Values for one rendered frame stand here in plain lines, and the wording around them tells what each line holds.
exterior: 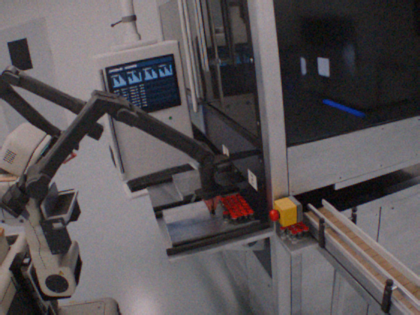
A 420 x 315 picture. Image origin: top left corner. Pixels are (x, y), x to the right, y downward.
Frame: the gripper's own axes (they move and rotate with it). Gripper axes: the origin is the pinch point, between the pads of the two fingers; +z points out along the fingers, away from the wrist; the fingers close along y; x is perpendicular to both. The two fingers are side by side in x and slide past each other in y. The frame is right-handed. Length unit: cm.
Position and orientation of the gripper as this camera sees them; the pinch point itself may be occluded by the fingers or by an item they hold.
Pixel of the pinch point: (211, 208)
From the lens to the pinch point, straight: 151.1
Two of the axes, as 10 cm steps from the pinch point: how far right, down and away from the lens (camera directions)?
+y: 8.6, -3.0, 4.1
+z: 1.4, 9.2, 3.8
